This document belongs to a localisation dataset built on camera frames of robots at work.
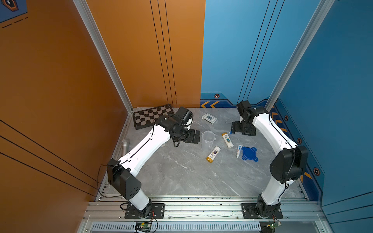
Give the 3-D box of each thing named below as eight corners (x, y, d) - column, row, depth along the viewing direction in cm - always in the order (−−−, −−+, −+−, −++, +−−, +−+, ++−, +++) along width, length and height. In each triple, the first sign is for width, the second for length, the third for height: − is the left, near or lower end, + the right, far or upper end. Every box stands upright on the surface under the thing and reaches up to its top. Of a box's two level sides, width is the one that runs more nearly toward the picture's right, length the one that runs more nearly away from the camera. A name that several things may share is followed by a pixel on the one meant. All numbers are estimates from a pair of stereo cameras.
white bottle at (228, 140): (229, 148, 99) (229, 146, 97) (221, 134, 106) (222, 132, 104) (233, 147, 100) (234, 145, 98) (225, 133, 107) (226, 131, 105)
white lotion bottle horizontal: (205, 160, 93) (205, 158, 91) (215, 146, 99) (215, 144, 98) (211, 163, 91) (211, 162, 90) (220, 149, 98) (221, 148, 96)
